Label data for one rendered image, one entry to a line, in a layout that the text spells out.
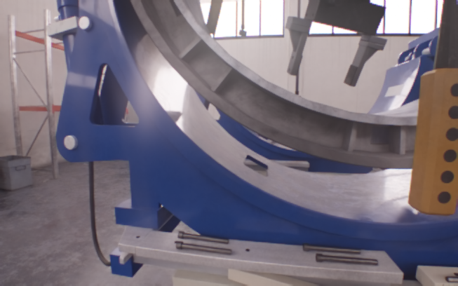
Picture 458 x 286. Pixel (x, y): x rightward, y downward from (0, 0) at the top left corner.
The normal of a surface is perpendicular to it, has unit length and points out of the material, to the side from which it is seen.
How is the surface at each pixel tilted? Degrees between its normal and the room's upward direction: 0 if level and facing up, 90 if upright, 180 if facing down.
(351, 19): 114
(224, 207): 90
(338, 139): 90
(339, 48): 90
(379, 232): 90
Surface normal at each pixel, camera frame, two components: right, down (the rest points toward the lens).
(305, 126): -0.17, 0.11
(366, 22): 0.07, 0.51
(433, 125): -0.82, 0.06
